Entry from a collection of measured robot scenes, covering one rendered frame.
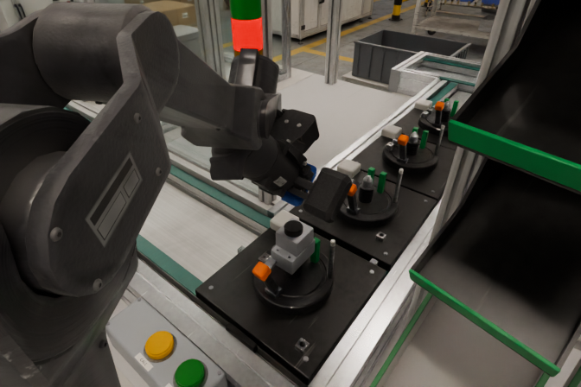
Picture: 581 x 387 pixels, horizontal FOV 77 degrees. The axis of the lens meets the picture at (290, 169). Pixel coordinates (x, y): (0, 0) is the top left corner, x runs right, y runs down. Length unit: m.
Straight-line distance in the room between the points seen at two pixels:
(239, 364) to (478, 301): 0.36
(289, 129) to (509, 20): 0.25
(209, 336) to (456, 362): 0.35
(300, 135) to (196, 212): 0.50
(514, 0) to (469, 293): 0.26
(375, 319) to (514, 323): 0.30
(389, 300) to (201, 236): 0.42
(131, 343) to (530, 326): 0.52
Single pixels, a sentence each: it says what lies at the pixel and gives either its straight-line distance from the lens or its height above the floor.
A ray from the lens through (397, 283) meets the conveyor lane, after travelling 0.71.
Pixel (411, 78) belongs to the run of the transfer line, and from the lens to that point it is 1.69.
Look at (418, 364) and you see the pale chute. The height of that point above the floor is 1.03.
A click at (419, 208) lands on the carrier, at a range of 0.85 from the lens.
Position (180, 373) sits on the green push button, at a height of 0.97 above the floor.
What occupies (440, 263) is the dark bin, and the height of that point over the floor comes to 1.20.
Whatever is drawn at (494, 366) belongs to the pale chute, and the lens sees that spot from 0.52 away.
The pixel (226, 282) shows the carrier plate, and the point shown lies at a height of 0.97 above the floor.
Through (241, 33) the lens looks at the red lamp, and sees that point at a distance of 0.63.
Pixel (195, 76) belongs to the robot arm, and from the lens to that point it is 0.22.
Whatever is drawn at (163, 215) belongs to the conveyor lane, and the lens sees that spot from 0.92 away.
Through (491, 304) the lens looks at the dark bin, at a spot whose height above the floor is 1.20.
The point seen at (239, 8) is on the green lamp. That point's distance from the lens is 0.62.
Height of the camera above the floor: 1.49
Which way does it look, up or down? 34 degrees down
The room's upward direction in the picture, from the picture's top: straight up
